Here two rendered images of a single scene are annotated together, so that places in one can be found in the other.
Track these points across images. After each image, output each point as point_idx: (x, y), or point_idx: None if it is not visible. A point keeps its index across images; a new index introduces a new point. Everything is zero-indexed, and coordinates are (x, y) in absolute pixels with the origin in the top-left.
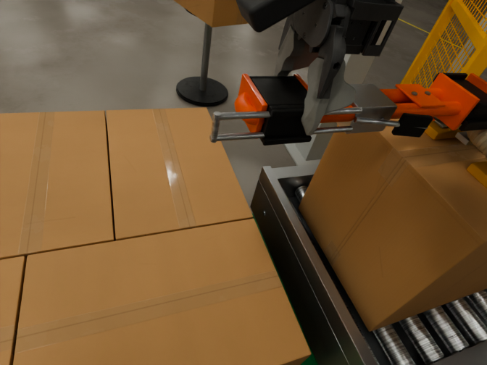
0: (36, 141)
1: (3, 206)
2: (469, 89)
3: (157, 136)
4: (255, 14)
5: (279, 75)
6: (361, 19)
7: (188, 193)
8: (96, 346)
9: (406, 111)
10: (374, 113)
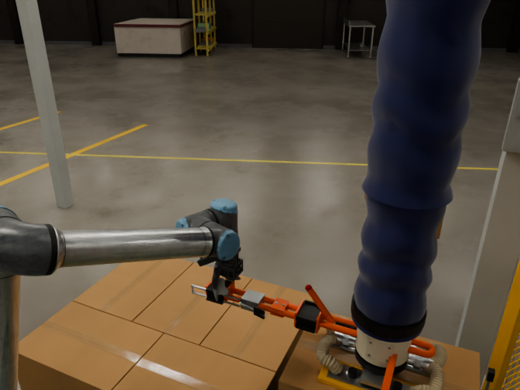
0: (206, 284)
1: (172, 309)
2: (312, 311)
3: (266, 303)
4: (197, 262)
5: (226, 279)
6: (222, 269)
7: (252, 341)
8: (158, 380)
9: (264, 307)
10: (248, 302)
